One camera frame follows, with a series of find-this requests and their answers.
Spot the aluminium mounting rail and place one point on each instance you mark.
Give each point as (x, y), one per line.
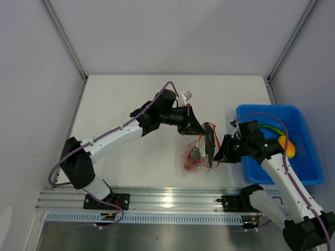
(142, 199)

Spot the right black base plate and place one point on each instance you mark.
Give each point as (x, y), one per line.
(232, 203)

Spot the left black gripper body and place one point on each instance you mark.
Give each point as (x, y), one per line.
(179, 118)

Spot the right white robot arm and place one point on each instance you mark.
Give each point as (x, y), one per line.
(304, 223)

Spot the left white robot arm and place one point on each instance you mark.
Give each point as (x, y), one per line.
(79, 156)

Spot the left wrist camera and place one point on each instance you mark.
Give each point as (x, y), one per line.
(185, 97)

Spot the yellow bell pepper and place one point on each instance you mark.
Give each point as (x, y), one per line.
(290, 151)

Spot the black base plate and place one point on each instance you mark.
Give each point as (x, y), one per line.
(122, 200)
(232, 203)

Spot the white slotted cable duct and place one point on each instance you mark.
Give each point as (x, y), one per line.
(150, 218)

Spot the left aluminium frame post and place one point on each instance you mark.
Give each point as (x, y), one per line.
(58, 27)

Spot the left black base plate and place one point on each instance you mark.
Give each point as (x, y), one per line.
(122, 200)

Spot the right aluminium frame post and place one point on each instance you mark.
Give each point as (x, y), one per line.
(297, 31)

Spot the blue plastic bin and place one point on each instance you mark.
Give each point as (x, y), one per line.
(304, 163)

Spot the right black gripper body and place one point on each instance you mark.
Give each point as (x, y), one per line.
(235, 150)

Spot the clear orange zip top bag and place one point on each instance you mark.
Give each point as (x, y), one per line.
(200, 142)

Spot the red cherry tomato bunch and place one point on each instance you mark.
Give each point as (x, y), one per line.
(192, 157)

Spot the grey toy fish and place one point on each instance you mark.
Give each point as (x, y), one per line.
(209, 143)

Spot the aluminium frame post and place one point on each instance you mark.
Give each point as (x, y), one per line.
(58, 27)
(297, 31)

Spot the green chili pepper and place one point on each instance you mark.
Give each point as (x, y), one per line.
(273, 129)

